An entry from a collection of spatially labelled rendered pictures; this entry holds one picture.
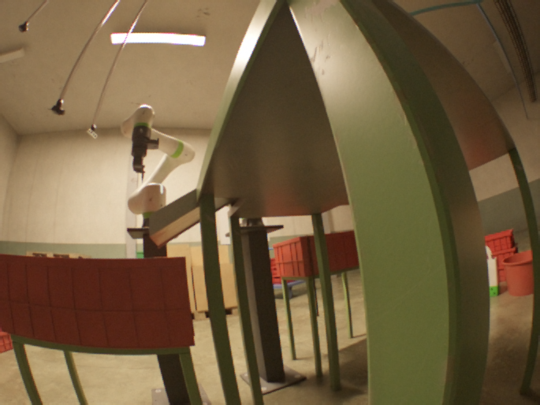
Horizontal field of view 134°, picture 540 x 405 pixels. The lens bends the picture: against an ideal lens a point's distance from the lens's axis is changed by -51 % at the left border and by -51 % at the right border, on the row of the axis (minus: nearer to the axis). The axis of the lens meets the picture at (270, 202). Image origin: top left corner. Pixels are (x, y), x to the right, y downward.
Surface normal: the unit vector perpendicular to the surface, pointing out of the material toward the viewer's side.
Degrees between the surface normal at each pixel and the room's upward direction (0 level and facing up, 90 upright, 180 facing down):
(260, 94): 180
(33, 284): 90
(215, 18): 180
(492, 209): 90
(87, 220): 90
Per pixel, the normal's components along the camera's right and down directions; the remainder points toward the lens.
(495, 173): -0.92, 0.01
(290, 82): 0.12, 0.96
